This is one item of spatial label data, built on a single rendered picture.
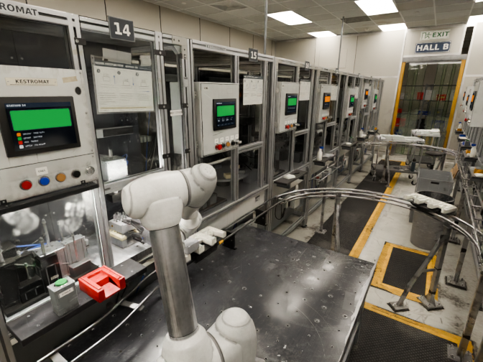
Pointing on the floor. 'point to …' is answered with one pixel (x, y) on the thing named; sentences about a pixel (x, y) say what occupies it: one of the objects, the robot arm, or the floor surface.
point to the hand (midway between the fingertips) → (127, 225)
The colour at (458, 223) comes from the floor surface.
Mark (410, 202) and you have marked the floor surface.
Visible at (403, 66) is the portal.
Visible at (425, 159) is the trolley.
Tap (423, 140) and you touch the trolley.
